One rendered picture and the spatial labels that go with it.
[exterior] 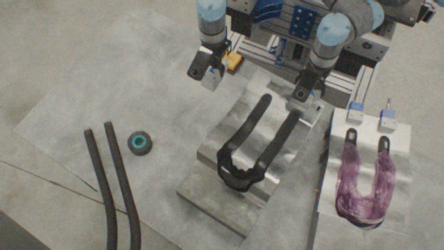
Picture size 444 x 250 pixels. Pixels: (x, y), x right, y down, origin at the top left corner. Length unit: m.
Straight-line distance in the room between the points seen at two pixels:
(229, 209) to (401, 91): 1.63
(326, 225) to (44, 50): 2.12
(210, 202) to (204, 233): 0.11
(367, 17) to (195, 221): 0.78
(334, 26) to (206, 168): 0.57
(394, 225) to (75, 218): 1.56
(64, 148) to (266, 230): 0.74
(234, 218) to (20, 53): 1.99
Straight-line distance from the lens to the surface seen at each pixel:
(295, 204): 1.29
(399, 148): 1.39
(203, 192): 1.22
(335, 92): 2.18
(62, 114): 1.49
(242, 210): 1.21
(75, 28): 2.78
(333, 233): 1.18
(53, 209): 2.27
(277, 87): 1.37
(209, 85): 1.27
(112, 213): 1.22
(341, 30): 1.02
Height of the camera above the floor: 2.04
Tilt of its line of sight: 66 degrees down
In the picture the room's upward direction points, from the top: 1 degrees counter-clockwise
